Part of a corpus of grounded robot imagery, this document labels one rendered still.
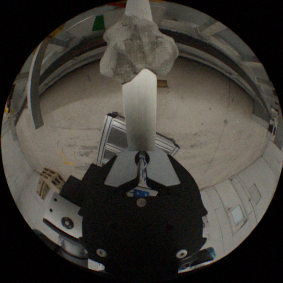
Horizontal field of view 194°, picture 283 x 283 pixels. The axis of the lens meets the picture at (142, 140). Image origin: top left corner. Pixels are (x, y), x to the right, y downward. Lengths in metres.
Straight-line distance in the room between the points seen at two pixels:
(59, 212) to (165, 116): 1.06
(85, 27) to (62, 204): 0.48
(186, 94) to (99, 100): 1.01
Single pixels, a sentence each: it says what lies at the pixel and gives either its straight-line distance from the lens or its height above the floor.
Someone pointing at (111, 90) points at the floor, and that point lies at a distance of 1.00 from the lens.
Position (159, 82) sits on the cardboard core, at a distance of 0.89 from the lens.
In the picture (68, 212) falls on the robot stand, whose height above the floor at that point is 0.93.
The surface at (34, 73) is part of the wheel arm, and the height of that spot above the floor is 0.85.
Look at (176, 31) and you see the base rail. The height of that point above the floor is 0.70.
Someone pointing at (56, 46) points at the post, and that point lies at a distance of 0.43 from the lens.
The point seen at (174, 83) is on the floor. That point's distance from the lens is 1.02.
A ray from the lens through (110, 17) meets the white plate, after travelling 0.32.
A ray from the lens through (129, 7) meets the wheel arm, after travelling 0.16.
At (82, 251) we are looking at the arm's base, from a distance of 0.42.
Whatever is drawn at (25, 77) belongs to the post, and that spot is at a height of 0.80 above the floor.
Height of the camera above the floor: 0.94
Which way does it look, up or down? 61 degrees down
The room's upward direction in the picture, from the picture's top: 180 degrees clockwise
